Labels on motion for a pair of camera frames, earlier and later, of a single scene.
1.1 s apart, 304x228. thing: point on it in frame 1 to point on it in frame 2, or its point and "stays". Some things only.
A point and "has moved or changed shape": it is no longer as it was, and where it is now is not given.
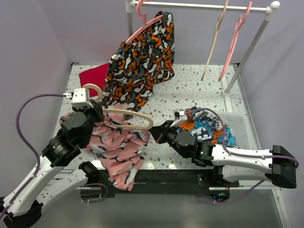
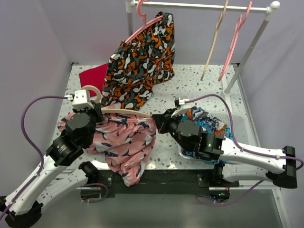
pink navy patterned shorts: x=121 y=148 has moved or changed shape
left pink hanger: x=145 y=24 stays
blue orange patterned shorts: x=202 y=126 stays
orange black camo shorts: x=147 y=58 stays
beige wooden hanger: x=121 y=111 has moved or changed shape
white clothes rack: x=270 y=9 stays
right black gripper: x=160 y=132 to x=162 y=119
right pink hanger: x=240 y=22 stays
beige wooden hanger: x=217 y=26 stays
